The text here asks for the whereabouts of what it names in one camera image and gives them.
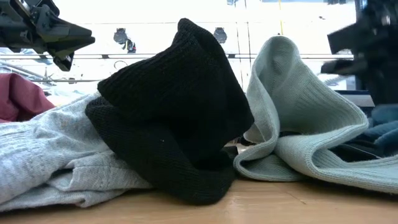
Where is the light grey knit cloth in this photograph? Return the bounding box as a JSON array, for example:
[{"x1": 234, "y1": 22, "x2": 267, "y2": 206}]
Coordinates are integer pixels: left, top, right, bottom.
[{"x1": 0, "y1": 91, "x2": 154, "y2": 213}]

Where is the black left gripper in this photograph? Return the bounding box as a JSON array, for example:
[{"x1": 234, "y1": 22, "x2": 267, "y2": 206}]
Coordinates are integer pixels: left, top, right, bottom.
[{"x1": 0, "y1": 0, "x2": 96, "y2": 72}]

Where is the small dark background object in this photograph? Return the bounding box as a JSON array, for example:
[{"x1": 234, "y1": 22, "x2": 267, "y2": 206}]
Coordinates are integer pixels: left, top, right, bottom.
[{"x1": 122, "y1": 38, "x2": 137, "y2": 54}]

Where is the grey horizontal railing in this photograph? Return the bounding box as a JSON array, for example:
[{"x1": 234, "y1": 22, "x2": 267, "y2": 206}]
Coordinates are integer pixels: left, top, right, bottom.
[{"x1": 0, "y1": 53, "x2": 354, "y2": 60}]

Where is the dark round lamp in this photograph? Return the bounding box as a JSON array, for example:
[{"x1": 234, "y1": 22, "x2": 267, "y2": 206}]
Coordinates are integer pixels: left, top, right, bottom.
[
  {"x1": 213, "y1": 27, "x2": 228, "y2": 45},
  {"x1": 113, "y1": 27, "x2": 129, "y2": 45}
]

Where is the black knit cloth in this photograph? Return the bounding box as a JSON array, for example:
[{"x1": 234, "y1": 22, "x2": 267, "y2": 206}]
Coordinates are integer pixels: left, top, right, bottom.
[{"x1": 85, "y1": 17, "x2": 255, "y2": 206}]

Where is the mint green knit cloth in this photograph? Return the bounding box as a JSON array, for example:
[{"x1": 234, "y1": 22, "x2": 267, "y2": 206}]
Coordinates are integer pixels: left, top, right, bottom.
[{"x1": 233, "y1": 35, "x2": 398, "y2": 195}]

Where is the maroon cloth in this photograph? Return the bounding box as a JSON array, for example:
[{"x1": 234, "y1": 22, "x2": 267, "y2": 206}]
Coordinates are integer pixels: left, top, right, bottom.
[{"x1": 0, "y1": 73, "x2": 56, "y2": 124}]

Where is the thin white string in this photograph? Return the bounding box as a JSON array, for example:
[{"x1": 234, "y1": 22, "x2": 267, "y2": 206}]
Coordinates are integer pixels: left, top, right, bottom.
[{"x1": 354, "y1": 144, "x2": 385, "y2": 154}]

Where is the yellow pole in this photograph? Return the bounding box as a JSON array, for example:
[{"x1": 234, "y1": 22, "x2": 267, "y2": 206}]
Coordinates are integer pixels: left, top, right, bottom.
[{"x1": 277, "y1": 0, "x2": 285, "y2": 36}]

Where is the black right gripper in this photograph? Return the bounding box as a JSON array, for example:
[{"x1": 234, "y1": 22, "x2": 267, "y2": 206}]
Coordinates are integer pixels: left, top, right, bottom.
[{"x1": 320, "y1": 0, "x2": 398, "y2": 106}]

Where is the blue cloth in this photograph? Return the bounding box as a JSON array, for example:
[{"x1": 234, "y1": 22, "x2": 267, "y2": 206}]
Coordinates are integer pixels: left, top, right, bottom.
[{"x1": 362, "y1": 104, "x2": 398, "y2": 157}]

